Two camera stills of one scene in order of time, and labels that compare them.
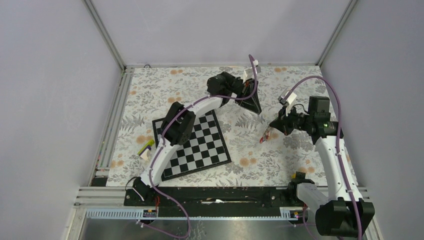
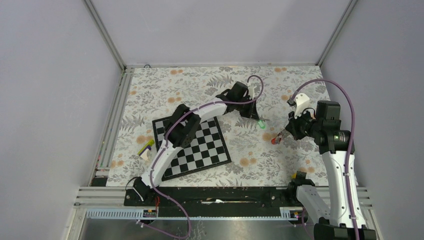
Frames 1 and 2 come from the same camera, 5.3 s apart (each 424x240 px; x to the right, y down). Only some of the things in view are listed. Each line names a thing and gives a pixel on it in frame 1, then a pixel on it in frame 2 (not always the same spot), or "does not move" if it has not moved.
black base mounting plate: (215, 201) does not move
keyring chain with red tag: (266, 135) -> (274, 141)
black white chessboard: (206, 148) does not move
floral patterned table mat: (151, 90) does not move
